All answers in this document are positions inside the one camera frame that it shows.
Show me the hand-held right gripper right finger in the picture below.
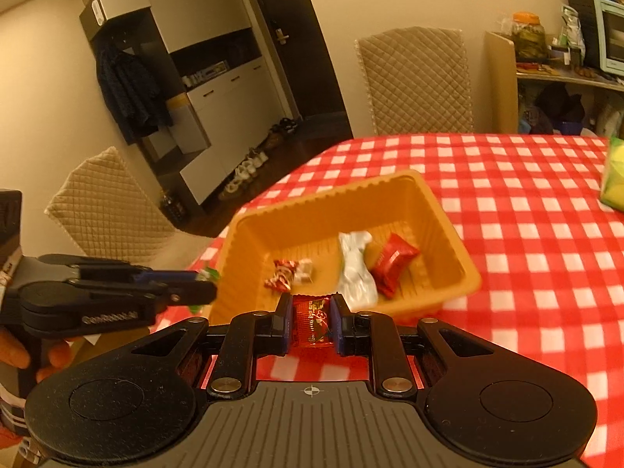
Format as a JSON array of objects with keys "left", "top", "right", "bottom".
[{"left": 329, "top": 294, "right": 495, "bottom": 399}]

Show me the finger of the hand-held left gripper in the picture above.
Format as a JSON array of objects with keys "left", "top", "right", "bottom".
[
  {"left": 41, "top": 253, "right": 206, "bottom": 284},
  {"left": 68, "top": 278, "right": 218, "bottom": 309}
]

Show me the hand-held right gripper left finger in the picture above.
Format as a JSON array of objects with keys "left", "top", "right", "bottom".
[{"left": 129, "top": 295, "right": 296, "bottom": 399}]

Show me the green candy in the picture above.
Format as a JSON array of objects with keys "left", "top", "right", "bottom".
[{"left": 194, "top": 266, "right": 222, "bottom": 314}]

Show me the red candy with white pattern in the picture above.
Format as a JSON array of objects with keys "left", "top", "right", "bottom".
[{"left": 291, "top": 294, "right": 338, "bottom": 350}]

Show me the small red twisted candy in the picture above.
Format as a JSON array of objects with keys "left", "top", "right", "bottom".
[{"left": 264, "top": 258, "right": 299, "bottom": 294}]

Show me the silver foil snack packet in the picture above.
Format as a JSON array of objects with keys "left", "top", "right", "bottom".
[{"left": 337, "top": 230, "right": 378, "bottom": 310}]

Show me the small pale candy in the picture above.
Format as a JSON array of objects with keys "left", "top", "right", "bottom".
[{"left": 292, "top": 257, "right": 314, "bottom": 284}]

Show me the large red snack packet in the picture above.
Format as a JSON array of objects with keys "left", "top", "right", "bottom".
[{"left": 367, "top": 232, "right": 421, "bottom": 300}]

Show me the orange plastic tray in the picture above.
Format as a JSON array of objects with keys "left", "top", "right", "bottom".
[{"left": 207, "top": 169, "right": 482, "bottom": 325}]

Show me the person's left hand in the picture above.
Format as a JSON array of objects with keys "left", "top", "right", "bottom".
[{"left": 0, "top": 326, "right": 98, "bottom": 385}]

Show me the chair with beige quilted cover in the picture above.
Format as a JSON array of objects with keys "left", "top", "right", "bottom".
[
  {"left": 44, "top": 146, "right": 179, "bottom": 264},
  {"left": 355, "top": 26, "right": 475, "bottom": 136}
]

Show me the row of shoes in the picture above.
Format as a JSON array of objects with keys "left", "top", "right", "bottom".
[{"left": 217, "top": 116, "right": 300, "bottom": 202}]

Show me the dark hanging jacket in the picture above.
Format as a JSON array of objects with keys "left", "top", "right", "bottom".
[{"left": 95, "top": 34, "right": 175, "bottom": 144}]

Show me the white and dark cabinet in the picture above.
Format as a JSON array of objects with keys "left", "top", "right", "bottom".
[{"left": 79, "top": 0, "right": 303, "bottom": 206}]

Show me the red white checkered tablecloth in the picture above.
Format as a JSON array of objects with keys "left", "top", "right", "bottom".
[{"left": 146, "top": 133, "right": 624, "bottom": 468}]

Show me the dark door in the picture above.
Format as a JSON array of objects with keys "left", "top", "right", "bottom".
[{"left": 234, "top": 0, "right": 354, "bottom": 144}]

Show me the wooden shelf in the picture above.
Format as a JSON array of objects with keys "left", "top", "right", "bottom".
[{"left": 484, "top": 30, "right": 624, "bottom": 137}]

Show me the black bag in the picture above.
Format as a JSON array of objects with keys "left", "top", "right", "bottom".
[{"left": 534, "top": 82, "right": 586, "bottom": 135}]

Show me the green tissue pack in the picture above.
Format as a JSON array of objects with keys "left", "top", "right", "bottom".
[{"left": 599, "top": 136, "right": 624, "bottom": 210}]

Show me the pickle jar with orange lid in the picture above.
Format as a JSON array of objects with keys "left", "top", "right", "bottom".
[{"left": 509, "top": 11, "right": 549, "bottom": 59}]

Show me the silver green snack bag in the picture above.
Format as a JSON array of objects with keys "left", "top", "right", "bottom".
[{"left": 560, "top": 4, "right": 586, "bottom": 65}]

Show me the light blue toaster oven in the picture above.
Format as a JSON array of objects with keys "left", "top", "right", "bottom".
[{"left": 592, "top": 0, "right": 624, "bottom": 76}]

